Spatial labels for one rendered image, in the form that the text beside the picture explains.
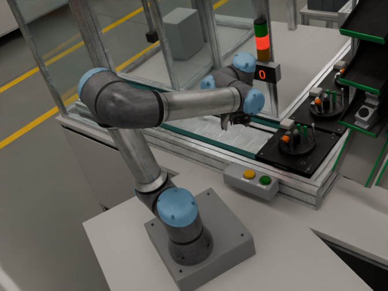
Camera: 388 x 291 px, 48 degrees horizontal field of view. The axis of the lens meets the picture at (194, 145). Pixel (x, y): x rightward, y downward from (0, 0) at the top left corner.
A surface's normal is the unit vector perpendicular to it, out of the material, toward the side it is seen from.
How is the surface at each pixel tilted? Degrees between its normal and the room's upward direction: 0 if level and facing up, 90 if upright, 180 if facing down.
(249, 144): 0
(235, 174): 0
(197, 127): 0
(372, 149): 45
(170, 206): 8
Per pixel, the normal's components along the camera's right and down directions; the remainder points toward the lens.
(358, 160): -0.66, -0.16
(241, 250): 0.45, 0.49
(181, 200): -0.14, -0.68
